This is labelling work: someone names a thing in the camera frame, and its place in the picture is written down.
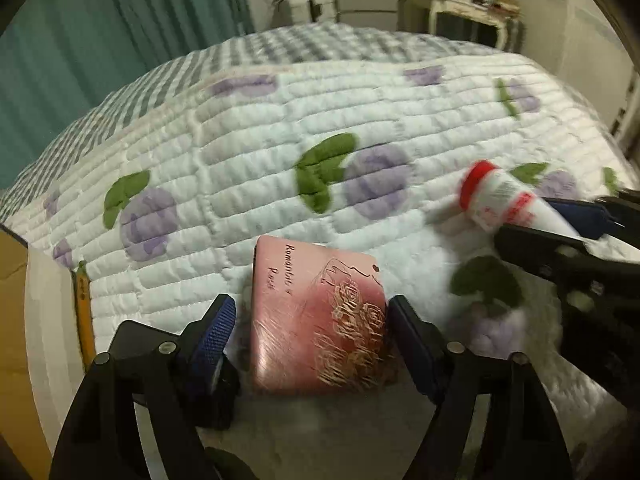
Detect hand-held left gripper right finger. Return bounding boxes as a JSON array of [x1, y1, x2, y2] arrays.
[[386, 295, 574, 480]]

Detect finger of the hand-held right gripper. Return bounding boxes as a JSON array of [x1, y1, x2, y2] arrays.
[[494, 224, 640, 311], [542, 186, 640, 252]]

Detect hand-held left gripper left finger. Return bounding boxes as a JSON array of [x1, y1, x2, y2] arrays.
[[48, 294, 242, 480]]

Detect white tube with red cap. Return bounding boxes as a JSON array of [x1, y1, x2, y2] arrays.
[[457, 160, 583, 239]]

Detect pink rose print box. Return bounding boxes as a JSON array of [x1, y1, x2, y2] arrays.
[[249, 234, 402, 395]]

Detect white quilt with purple flowers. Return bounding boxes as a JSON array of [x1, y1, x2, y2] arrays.
[[0, 52, 640, 480]]

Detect white ornate desk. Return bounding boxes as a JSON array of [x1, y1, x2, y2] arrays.
[[401, 0, 524, 52]]

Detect green curtain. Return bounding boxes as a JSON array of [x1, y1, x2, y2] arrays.
[[0, 0, 257, 192]]

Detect white storage cabinet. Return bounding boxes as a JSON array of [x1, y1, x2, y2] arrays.
[[286, 0, 337, 24]]

